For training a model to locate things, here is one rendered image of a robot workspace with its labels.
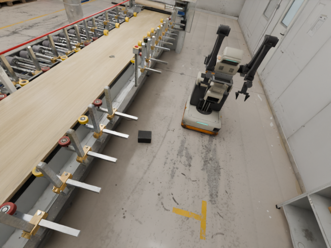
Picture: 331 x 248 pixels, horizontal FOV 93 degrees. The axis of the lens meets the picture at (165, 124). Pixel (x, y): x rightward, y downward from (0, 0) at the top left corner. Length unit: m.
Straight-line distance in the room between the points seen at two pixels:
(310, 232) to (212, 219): 1.07
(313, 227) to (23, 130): 3.06
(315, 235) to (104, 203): 2.36
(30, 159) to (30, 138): 0.20
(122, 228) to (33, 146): 1.17
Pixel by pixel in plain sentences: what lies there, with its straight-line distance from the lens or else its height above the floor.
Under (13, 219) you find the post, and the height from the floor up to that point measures 1.04.
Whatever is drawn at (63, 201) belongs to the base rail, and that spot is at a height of 0.70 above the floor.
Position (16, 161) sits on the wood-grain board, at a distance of 1.48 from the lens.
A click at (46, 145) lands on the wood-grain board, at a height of 0.90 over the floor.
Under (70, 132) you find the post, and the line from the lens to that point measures 1.18.
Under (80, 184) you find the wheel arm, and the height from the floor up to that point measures 0.84.
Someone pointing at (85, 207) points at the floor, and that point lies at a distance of 2.13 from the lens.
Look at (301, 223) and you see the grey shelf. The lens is 2.63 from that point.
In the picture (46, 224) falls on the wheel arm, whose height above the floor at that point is 0.83.
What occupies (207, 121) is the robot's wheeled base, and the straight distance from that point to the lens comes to 2.59.
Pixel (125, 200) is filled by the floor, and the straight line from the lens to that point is 2.08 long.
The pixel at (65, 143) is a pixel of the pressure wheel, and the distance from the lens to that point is 1.42.
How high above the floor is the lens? 1.99
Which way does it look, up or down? 47 degrees down
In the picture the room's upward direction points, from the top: 12 degrees clockwise
